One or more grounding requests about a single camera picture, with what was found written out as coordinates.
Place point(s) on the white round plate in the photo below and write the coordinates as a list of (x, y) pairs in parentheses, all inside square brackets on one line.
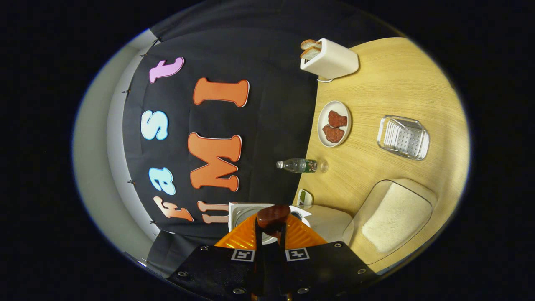
[(324, 125)]

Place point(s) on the white toaster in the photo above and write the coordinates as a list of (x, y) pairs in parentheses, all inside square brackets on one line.
[(334, 60)]

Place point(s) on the clear plastic water bottle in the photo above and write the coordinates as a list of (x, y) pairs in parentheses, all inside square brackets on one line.
[(299, 166)]

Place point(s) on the white rice heap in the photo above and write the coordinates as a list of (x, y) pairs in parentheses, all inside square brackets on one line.
[(397, 217)]

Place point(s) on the small white sauce dish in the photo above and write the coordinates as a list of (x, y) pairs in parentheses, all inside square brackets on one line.
[(304, 197)]

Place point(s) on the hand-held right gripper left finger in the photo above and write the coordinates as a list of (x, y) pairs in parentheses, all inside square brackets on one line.
[(217, 267)]

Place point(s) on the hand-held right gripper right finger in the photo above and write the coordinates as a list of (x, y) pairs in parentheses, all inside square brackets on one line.
[(326, 267)]

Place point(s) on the toasted bread slice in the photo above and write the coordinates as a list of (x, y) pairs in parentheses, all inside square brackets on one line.
[(311, 53), (310, 43)]

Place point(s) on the red meat piece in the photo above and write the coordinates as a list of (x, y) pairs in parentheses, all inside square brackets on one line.
[(333, 133), (337, 119)]

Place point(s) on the black backdrop cloth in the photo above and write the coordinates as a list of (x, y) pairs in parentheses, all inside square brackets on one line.
[(271, 125)]

